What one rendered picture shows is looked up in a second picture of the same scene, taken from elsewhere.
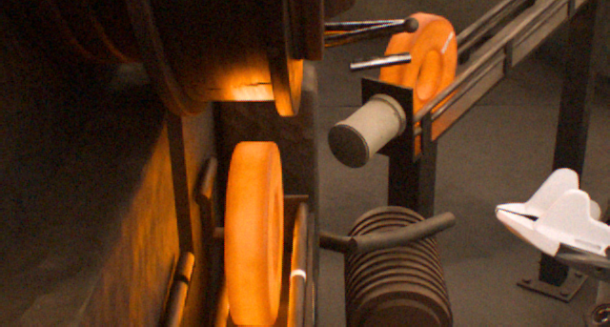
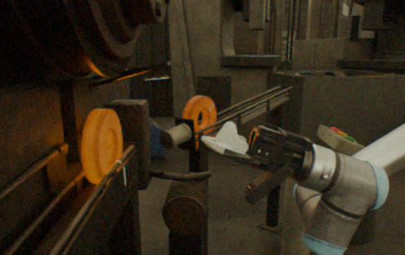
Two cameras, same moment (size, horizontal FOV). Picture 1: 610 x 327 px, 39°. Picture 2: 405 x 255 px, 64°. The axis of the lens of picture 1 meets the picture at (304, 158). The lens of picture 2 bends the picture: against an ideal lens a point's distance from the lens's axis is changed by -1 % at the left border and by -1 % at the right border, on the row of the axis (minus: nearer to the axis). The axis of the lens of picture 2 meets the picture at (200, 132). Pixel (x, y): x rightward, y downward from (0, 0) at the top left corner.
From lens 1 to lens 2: 0.26 m
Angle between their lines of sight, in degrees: 13
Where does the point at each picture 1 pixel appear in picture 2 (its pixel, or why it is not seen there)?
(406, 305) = (185, 202)
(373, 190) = not seen: hidden behind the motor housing
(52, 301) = not seen: outside the picture
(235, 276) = (84, 153)
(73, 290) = not seen: outside the picture
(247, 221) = (90, 131)
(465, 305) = (235, 233)
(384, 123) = (181, 132)
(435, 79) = (206, 122)
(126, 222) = (12, 96)
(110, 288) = not seen: outside the picture
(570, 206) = (228, 132)
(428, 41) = (202, 105)
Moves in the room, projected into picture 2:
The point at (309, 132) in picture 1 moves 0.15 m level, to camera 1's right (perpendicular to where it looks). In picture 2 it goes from (141, 123) to (200, 123)
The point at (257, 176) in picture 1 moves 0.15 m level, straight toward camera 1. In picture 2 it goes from (99, 115) to (74, 135)
